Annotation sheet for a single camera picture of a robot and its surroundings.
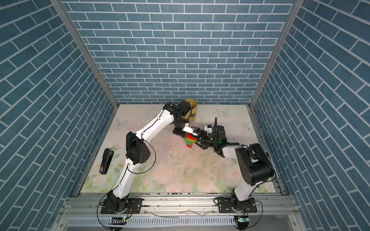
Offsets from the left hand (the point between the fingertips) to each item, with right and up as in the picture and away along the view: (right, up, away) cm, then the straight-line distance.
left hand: (188, 132), depth 90 cm
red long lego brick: (+1, -2, -4) cm, 4 cm away
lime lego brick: (+1, -6, -1) cm, 6 cm away
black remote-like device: (-50, -15, -2) cm, 52 cm away
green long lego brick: (-1, -4, -1) cm, 4 cm away
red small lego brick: (0, -9, +5) cm, 11 cm away
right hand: (+3, -4, -2) cm, 5 cm away
